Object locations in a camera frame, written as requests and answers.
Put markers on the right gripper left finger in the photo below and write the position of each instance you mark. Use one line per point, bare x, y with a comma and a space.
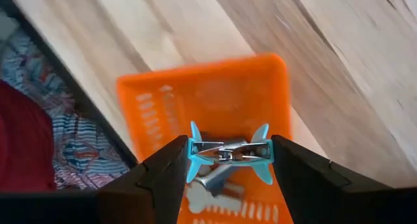
163, 185

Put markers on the orange plastic basket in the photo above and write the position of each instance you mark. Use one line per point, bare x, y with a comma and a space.
228, 97

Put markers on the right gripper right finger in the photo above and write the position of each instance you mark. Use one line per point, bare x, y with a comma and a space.
309, 185

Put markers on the teal staple remover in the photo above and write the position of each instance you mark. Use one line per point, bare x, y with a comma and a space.
195, 162

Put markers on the grey staple remover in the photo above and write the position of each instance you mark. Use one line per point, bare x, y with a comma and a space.
211, 201

